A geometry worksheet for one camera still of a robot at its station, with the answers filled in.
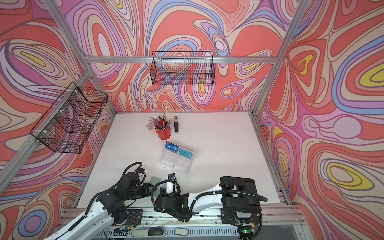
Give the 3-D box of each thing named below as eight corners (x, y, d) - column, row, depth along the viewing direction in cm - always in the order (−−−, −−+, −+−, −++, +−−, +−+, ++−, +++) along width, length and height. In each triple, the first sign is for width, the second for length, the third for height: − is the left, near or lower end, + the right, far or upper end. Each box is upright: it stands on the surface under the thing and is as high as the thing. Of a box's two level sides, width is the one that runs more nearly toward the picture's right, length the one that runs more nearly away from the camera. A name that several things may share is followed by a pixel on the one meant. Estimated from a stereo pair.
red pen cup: (156, 137, 106) (153, 128, 98) (162, 129, 111) (159, 119, 103) (167, 141, 104) (165, 131, 96) (172, 132, 109) (171, 122, 101)
